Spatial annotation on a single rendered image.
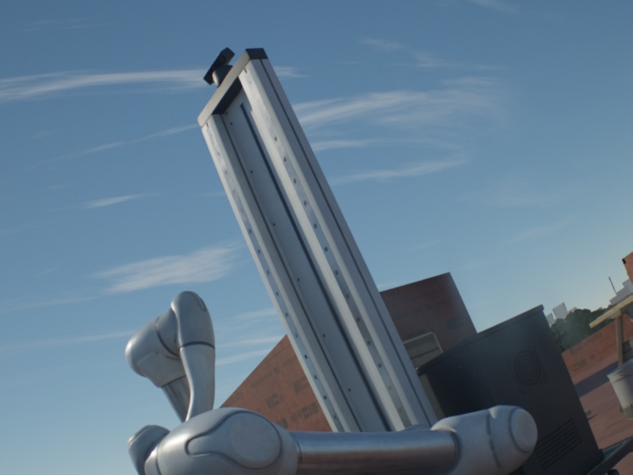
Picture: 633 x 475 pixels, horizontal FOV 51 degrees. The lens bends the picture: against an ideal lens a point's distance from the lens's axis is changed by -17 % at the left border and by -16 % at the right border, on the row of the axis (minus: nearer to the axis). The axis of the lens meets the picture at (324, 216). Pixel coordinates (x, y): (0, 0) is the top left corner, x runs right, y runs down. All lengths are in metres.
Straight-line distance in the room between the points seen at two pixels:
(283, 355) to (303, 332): 9.50
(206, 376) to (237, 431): 0.91
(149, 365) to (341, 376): 0.52
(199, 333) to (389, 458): 0.85
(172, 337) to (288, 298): 0.33
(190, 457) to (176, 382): 1.03
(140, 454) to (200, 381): 0.75
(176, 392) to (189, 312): 0.24
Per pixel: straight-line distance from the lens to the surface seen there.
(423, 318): 12.03
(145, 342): 2.08
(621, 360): 5.26
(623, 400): 4.76
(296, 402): 11.62
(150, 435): 1.21
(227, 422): 1.04
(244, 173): 2.19
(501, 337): 1.90
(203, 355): 1.95
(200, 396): 1.92
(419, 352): 11.67
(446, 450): 1.37
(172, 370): 2.07
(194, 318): 1.99
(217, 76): 2.21
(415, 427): 1.61
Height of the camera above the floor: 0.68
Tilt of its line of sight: 18 degrees up
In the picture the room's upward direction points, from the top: 25 degrees counter-clockwise
